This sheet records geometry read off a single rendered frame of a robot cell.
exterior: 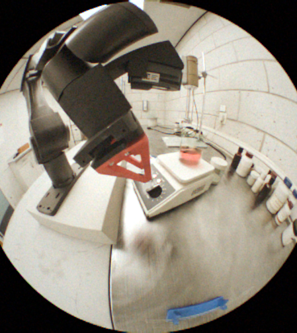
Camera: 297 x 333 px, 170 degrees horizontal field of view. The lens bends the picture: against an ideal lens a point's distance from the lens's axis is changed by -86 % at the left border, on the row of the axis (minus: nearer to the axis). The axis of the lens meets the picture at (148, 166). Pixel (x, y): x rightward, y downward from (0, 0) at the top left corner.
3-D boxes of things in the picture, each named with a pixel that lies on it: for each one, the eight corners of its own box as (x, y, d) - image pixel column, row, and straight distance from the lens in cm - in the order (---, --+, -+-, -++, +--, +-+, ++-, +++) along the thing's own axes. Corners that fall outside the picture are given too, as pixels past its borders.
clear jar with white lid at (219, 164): (219, 187, 38) (229, 167, 34) (204, 182, 36) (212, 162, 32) (218, 177, 42) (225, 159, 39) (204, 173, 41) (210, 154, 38)
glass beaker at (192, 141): (183, 170, 23) (191, 134, 20) (172, 158, 28) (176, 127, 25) (206, 167, 27) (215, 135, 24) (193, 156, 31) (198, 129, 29)
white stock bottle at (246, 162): (247, 176, 57) (257, 156, 54) (241, 178, 52) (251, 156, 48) (240, 170, 59) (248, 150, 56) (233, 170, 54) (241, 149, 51)
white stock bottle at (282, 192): (266, 198, 52) (282, 171, 49) (276, 207, 55) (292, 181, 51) (264, 207, 46) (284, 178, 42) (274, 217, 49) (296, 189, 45)
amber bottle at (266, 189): (259, 201, 46) (274, 180, 43) (255, 194, 48) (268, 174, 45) (264, 201, 50) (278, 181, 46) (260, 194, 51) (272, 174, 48)
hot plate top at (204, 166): (182, 184, 20) (183, 181, 19) (155, 158, 28) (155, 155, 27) (215, 170, 28) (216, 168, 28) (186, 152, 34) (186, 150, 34)
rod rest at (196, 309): (165, 320, 25) (169, 326, 22) (167, 308, 23) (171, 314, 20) (219, 306, 28) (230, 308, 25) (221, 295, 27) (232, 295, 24)
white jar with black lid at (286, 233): (280, 233, 48) (294, 220, 46) (285, 229, 54) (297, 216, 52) (282, 249, 48) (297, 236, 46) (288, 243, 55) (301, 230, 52)
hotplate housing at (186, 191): (147, 221, 23) (147, 199, 16) (131, 184, 31) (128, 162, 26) (211, 189, 34) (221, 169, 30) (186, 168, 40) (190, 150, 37)
